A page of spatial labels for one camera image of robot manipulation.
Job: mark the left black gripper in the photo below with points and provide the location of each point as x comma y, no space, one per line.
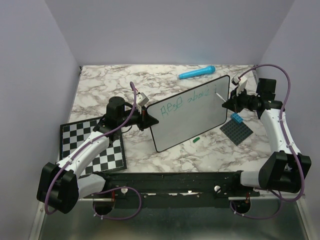
145,120

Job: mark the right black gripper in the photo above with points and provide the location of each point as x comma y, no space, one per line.
233,103

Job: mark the green whiteboard marker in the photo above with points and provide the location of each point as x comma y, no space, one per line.
220,97

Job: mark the black framed whiteboard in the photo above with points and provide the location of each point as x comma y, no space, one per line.
189,113

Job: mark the green marker cap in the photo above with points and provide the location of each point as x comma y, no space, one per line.
196,139

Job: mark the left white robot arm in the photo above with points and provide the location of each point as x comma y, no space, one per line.
61,184

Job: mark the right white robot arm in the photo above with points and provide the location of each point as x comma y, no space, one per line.
286,168

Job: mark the blue lego brick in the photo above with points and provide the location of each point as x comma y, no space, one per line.
237,118

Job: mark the grey lego baseplate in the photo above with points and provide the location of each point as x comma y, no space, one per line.
236,132

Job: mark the blue toy microphone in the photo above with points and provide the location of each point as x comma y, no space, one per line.
198,72

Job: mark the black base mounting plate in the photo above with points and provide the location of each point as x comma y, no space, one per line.
173,190

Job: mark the black white checkerboard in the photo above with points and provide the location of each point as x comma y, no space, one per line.
72,135

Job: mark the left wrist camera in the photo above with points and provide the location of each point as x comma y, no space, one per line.
141,99

